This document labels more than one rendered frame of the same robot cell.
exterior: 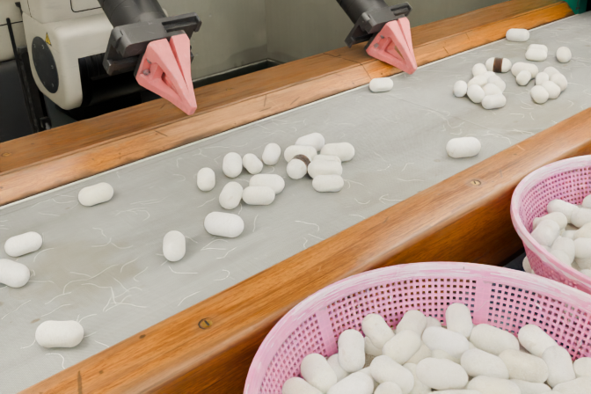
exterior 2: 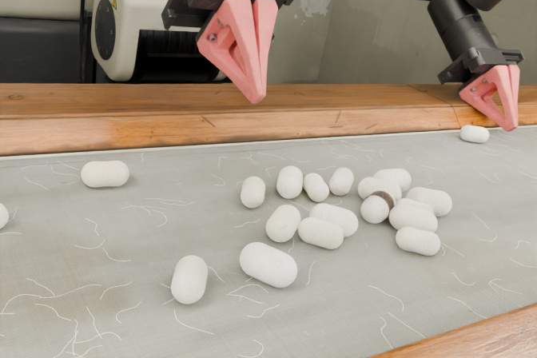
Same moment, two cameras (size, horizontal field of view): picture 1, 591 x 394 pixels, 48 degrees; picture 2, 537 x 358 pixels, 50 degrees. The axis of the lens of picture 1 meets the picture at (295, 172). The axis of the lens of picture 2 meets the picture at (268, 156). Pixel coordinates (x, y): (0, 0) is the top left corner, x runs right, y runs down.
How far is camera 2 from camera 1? 25 cm
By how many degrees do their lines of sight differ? 6
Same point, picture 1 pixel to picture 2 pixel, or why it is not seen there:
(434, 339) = not seen: outside the picture
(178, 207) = (207, 220)
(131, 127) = (174, 105)
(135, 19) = not seen: outside the picture
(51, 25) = not seen: outside the picture
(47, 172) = (55, 131)
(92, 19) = not seen: outside the picture
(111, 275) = (84, 300)
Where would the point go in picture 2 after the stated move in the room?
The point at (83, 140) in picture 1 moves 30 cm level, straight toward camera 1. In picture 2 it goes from (113, 105) to (73, 317)
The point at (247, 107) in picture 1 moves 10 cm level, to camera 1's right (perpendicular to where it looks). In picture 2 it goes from (316, 119) to (409, 138)
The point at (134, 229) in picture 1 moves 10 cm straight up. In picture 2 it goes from (141, 236) to (155, 91)
